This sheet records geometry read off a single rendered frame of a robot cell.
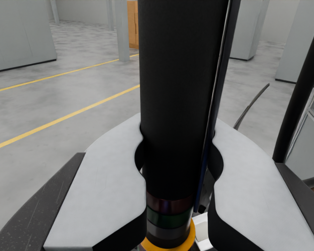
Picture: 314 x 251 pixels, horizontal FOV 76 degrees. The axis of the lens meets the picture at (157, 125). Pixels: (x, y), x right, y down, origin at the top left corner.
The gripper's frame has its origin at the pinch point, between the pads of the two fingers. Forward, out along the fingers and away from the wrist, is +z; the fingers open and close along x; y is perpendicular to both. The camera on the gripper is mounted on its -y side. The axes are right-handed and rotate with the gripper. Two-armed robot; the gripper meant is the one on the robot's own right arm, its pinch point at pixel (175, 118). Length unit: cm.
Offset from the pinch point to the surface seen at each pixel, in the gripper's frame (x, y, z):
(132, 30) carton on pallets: -142, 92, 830
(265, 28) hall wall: 474, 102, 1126
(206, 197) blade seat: 8.1, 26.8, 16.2
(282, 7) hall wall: 514, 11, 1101
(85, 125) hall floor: -116, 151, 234
